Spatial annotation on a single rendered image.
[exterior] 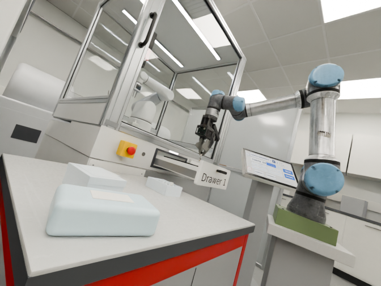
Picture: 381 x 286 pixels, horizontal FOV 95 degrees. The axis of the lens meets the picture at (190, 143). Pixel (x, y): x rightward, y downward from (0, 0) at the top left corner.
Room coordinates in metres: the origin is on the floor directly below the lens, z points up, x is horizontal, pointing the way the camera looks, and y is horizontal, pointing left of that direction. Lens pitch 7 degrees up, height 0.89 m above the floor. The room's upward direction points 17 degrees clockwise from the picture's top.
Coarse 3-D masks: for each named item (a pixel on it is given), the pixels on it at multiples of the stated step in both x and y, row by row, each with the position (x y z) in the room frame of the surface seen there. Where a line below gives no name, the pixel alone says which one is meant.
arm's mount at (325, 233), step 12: (276, 204) 0.91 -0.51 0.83; (276, 216) 0.77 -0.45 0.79; (288, 216) 0.75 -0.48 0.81; (300, 216) 0.73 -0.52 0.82; (288, 228) 0.74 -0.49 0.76; (300, 228) 0.73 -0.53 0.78; (312, 228) 0.71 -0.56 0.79; (324, 228) 0.69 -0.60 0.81; (324, 240) 0.69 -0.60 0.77; (336, 240) 0.68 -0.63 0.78
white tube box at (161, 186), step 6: (150, 180) 0.71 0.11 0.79; (156, 180) 0.69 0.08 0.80; (162, 180) 0.75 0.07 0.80; (150, 186) 0.71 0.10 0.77; (156, 186) 0.68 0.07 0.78; (162, 186) 0.66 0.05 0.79; (168, 186) 0.65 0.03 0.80; (174, 186) 0.70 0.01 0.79; (162, 192) 0.65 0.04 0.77; (168, 192) 0.66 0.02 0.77; (174, 192) 0.68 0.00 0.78; (180, 192) 0.70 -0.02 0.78
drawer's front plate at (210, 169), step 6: (204, 162) 0.79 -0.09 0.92; (198, 168) 0.79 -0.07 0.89; (204, 168) 0.80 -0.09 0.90; (210, 168) 0.83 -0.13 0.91; (216, 168) 0.87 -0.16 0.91; (222, 168) 0.92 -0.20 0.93; (198, 174) 0.78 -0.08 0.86; (204, 174) 0.81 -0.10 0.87; (210, 174) 0.85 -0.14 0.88; (216, 174) 0.89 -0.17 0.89; (222, 174) 0.93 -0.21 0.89; (228, 174) 0.98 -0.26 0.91; (198, 180) 0.79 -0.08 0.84; (210, 180) 0.86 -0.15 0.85; (216, 180) 0.90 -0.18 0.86; (222, 180) 0.95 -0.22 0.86; (210, 186) 0.87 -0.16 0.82; (216, 186) 0.91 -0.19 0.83; (222, 186) 0.96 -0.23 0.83
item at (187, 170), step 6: (156, 156) 1.01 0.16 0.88; (162, 156) 0.98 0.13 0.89; (156, 162) 1.00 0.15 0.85; (162, 162) 0.97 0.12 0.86; (168, 162) 0.94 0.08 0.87; (174, 162) 0.91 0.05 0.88; (180, 162) 0.89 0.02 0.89; (168, 168) 0.93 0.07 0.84; (174, 168) 0.90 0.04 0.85; (180, 168) 0.88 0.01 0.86; (186, 168) 0.85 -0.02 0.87; (192, 168) 0.83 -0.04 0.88; (180, 174) 0.87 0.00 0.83; (186, 174) 0.85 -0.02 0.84; (192, 174) 0.82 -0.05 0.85
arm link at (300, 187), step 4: (300, 172) 0.84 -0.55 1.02; (300, 176) 0.79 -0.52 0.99; (300, 180) 0.78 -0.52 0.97; (300, 184) 0.79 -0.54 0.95; (300, 188) 0.79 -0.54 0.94; (304, 188) 0.76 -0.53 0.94; (304, 192) 0.77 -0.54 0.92; (308, 192) 0.76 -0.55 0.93; (316, 196) 0.74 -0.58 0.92; (320, 196) 0.74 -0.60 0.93; (324, 196) 0.75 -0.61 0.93
